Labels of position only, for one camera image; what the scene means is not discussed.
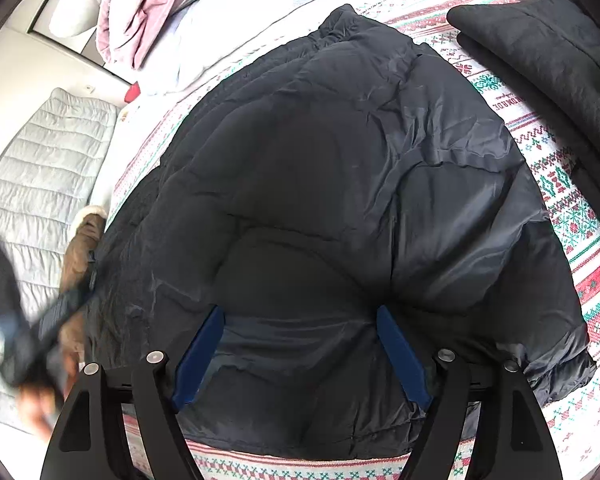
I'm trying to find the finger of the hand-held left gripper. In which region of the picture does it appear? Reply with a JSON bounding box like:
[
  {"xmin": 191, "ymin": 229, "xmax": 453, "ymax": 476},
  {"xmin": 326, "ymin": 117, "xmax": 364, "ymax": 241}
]
[
  {"xmin": 0, "ymin": 244, "xmax": 33, "ymax": 346},
  {"xmin": 32, "ymin": 285, "xmax": 98, "ymax": 346}
]

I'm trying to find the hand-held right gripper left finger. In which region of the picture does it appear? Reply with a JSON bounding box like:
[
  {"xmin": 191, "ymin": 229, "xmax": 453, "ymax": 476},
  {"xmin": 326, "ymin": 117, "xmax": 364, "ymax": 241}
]
[{"xmin": 40, "ymin": 305, "xmax": 226, "ymax": 480}]

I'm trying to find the person's left hand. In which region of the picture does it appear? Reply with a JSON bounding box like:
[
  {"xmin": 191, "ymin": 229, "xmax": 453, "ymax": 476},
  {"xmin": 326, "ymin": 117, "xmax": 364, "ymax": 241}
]
[{"xmin": 19, "ymin": 354, "xmax": 82, "ymax": 438}]

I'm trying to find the black puffer jacket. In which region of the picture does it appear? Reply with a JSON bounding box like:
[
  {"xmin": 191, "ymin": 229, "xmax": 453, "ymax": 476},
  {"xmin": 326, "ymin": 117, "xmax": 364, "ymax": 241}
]
[{"xmin": 82, "ymin": 4, "xmax": 597, "ymax": 461}]

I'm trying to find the black quilted jacket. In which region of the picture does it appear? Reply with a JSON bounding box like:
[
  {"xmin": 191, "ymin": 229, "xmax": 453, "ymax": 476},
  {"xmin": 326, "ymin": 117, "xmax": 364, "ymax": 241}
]
[{"xmin": 446, "ymin": 0, "xmax": 600, "ymax": 241}]

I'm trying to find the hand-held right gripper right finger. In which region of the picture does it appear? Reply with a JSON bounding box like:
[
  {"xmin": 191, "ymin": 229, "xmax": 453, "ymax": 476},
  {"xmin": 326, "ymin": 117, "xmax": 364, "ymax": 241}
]
[{"xmin": 376, "ymin": 305, "xmax": 563, "ymax": 480}]

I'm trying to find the brown fur-trimmed jacket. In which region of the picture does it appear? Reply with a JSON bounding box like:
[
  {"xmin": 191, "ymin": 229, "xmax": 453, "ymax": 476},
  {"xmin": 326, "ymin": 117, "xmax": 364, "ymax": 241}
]
[{"xmin": 60, "ymin": 205, "xmax": 108, "ymax": 361}]

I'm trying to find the pink quilt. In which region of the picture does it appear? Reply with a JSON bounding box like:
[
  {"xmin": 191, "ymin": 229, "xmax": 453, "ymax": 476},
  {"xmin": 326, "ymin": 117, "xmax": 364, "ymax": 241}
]
[{"xmin": 97, "ymin": 0, "xmax": 231, "ymax": 68}]

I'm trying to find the patterned knit blanket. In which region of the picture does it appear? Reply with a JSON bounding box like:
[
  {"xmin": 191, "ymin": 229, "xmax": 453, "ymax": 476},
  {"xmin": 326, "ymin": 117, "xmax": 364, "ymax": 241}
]
[{"xmin": 105, "ymin": 0, "xmax": 600, "ymax": 480}]

